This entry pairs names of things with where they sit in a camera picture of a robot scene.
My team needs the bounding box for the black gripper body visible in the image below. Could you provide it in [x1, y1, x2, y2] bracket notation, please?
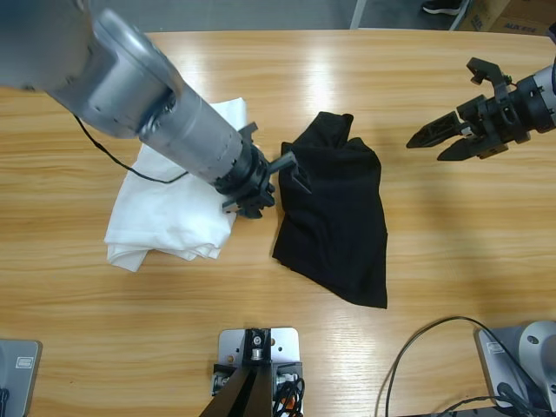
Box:
[436, 83, 535, 164]
[211, 139, 281, 220]

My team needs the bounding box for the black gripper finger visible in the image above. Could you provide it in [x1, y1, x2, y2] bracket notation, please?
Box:
[265, 149, 313, 195]
[406, 111, 477, 151]
[236, 122, 261, 149]
[466, 56, 515, 95]

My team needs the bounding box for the black Unitree polo shirt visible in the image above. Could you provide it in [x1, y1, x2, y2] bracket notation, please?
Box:
[271, 111, 389, 310]

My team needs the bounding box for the white Unitree T-shirt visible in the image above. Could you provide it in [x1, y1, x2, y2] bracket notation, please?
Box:
[105, 239, 225, 274]
[103, 97, 255, 261]

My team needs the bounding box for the brown cardboard box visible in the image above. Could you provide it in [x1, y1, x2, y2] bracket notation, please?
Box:
[469, 0, 556, 37]

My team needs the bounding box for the black white shoe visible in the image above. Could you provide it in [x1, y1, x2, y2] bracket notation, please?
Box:
[420, 0, 467, 17]

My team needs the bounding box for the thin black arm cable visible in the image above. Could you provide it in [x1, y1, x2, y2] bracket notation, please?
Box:
[73, 113, 192, 185]

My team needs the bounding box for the white metal post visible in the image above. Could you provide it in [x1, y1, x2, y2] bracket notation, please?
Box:
[349, 0, 370, 30]

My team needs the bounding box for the white block with dark post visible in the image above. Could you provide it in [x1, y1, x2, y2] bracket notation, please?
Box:
[208, 327, 307, 417]

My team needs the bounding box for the black cable at base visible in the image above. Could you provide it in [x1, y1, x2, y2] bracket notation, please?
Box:
[382, 315, 531, 417]

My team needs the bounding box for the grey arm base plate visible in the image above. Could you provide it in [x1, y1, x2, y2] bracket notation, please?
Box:
[474, 321, 556, 411]
[0, 339, 41, 417]

